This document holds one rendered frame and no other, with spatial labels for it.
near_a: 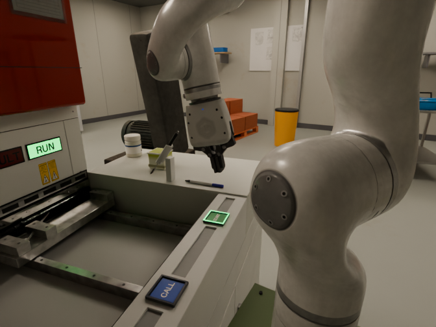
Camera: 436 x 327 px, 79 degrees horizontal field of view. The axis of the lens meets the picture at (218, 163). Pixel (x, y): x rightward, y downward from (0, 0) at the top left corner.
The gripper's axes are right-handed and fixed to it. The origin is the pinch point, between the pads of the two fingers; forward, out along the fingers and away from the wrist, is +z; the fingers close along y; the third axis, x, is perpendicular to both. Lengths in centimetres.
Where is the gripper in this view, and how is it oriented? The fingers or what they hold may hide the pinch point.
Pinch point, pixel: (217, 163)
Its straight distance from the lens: 65.2
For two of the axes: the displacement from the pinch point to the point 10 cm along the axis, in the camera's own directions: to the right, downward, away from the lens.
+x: 3.3, -3.1, 8.9
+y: 9.2, -0.9, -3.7
